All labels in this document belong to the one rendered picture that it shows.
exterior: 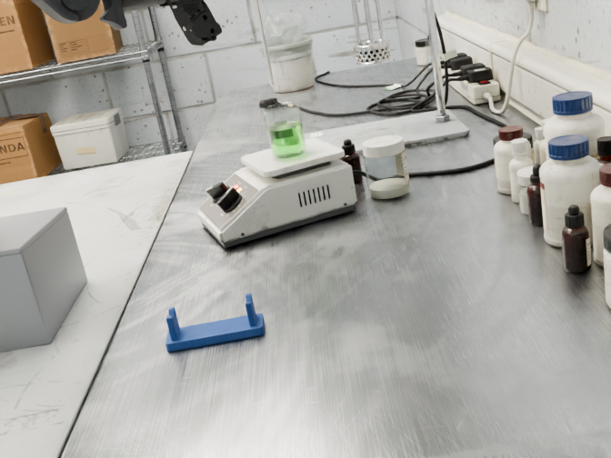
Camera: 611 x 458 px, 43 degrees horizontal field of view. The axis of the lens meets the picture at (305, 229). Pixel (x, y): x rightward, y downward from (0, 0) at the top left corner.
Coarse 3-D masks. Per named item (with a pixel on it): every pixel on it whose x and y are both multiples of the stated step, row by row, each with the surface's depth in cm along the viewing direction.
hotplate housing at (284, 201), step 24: (312, 168) 107; (336, 168) 107; (264, 192) 103; (288, 192) 104; (312, 192) 106; (336, 192) 107; (240, 216) 103; (264, 216) 104; (288, 216) 105; (312, 216) 107; (240, 240) 104
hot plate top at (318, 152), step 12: (312, 144) 113; (324, 144) 112; (252, 156) 112; (264, 156) 111; (312, 156) 106; (324, 156) 106; (336, 156) 106; (252, 168) 108; (264, 168) 105; (276, 168) 104; (288, 168) 104; (300, 168) 105
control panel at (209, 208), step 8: (232, 176) 114; (232, 184) 111; (240, 184) 109; (248, 184) 107; (240, 192) 107; (248, 192) 105; (256, 192) 104; (208, 200) 113; (248, 200) 103; (200, 208) 113; (208, 208) 111; (216, 208) 109; (240, 208) 103; (208, 216) 108; (216, 216) 107; (224, 216) 105; (232, 216) 103; (216, 224) 105
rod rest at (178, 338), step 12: (252, 300) 80; (168, 312) 80; (252, 312) 78; (168, 324) 78; (204, 324) 81; (216, 324) 81; (228, 324) 80; (240, 324) 80; (252, 324) 79; (264, 324) 80; (168, 336) 80; (180, 336) 79; (192, 336) 79; (204, 336) 79; (216, 336) 78; (228, 336) 79; (240, 336) 79; (252, 336) 79; (168, 348) 79; (180, 348) 79
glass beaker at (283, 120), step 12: (264, 108) 108; (276, 108) 109; (288, 108) 109; (276, 120) 105; (288, 120) 105; (300, 120) 106; (276, 132) 105; (288, 132) 105; (300, 132) 106; (276, 144) 106; (288, 144) 106; (300, 144) 107; (276, 156) 107; (288, 156) 106; (300, 156) 107
